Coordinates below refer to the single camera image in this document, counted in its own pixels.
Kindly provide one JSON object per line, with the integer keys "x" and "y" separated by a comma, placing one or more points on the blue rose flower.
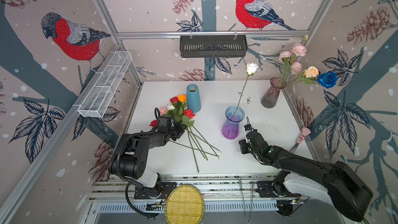
{"x": 327, "y": 80}

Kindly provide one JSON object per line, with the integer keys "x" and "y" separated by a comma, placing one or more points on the blue purple glass vase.
{"x": 230, "y": 129}

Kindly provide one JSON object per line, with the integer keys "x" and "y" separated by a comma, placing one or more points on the black hanging wire basket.
{"x": 213, "y": 46}

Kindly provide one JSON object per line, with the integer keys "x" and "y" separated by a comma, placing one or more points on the white mesh wall shelf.
{"x": 101, "y": 94}

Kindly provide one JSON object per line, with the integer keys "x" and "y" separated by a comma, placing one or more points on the cream peach rose stem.
{"x": 308, "y": 76}

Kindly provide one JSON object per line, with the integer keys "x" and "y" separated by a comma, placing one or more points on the orange rose flower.
{"x": 182, "y": 98}

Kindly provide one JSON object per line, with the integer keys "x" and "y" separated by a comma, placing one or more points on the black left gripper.
{"x": 181, "y": 129}

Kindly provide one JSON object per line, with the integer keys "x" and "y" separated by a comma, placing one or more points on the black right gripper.
{"x": 242, "y": 143}

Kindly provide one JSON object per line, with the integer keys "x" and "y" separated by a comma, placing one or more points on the teal ceramic vase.
{"x": 193, "y": 98}

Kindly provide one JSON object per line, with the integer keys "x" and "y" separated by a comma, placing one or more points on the pink rose flower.
{"x": 163, "y": 111}

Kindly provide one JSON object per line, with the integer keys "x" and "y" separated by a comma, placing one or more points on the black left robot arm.
{"x": 129, "y": 160}

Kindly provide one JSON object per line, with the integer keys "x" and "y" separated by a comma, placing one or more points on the yellow woven round mat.
{"x": 185, "y": 205}

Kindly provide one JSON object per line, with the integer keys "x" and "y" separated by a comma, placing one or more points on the smoky pink glass vase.
{"x": 271, "y": 96}

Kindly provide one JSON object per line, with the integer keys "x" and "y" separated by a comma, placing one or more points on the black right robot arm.
{"x": 334, "y": 183}

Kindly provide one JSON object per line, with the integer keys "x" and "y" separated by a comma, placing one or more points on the white rose flower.
{"x": 251, "y": 69}
{"x": 170, "y": 107}

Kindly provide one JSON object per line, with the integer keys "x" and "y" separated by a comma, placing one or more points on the dark red rose flower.
{"x": 174, "y": 100}

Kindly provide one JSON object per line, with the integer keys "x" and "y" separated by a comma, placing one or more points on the pink carnation flower stem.
{"x": 296, "y": 68}

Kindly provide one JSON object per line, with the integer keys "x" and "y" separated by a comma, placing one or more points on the pink silicone spatula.
{"x": 304, "y": 133}

